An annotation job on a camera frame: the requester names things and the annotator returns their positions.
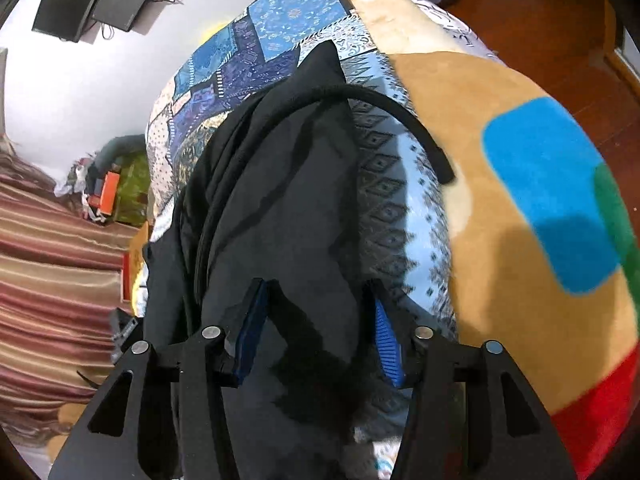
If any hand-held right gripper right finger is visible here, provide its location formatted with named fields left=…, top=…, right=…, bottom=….
left=370, top=280, right=582, bottom=480

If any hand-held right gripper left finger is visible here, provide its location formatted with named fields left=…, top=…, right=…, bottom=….
left=47, top=277, right=274, bottom=480

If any black zip hoodie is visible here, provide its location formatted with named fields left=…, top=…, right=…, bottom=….
left=141, top=39, right=457, bottom=480

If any pile of clothes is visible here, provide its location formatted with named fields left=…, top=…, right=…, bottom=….
left=54, top=156, right=109, bottom=224

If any red box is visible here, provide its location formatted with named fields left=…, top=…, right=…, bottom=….
left=121, top=252, right=134, bottom=304

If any wooden lap desk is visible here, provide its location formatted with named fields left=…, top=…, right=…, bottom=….
left=129, top=221, right=152, bottom=262

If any striped red curtain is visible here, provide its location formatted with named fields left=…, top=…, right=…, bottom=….
left=0, top=135, right=147, bottom=453

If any tan colourful fleece blanket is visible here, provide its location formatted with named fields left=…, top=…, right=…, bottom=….
left=320, top=0, right=640, bottom=480

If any orange box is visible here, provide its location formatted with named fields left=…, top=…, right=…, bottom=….
left=97, top=172, right=121, bottom=217

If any green patterned cloth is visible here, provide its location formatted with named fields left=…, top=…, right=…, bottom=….
left=112, top=152, right=152, bottom=227

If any grey pillow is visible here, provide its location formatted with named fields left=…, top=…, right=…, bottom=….
left=91, top=134, right=147, bottom=177

